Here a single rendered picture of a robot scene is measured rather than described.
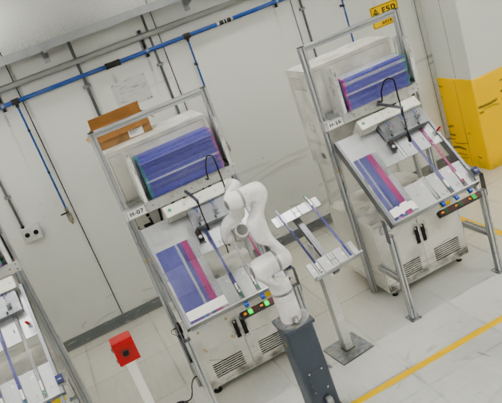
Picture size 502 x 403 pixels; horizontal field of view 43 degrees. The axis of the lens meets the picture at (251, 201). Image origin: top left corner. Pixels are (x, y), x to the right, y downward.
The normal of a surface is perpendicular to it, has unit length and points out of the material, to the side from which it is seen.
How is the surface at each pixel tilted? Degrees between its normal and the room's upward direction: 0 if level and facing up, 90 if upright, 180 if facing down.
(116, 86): 90
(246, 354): 90
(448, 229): 90
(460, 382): 0
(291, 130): 90
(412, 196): 44
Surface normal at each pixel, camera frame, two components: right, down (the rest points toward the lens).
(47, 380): 0.04, -0.45
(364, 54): 0.35, 0.22
